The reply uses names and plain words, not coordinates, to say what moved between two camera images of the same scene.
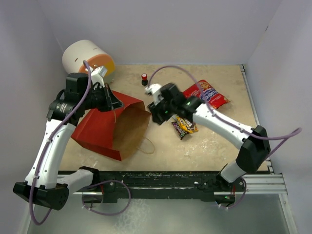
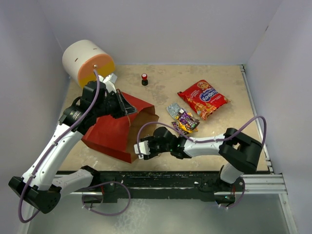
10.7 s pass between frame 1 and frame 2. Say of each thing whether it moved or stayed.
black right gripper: moved
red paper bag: moved
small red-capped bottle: stayed
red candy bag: stayed
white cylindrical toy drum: stayed
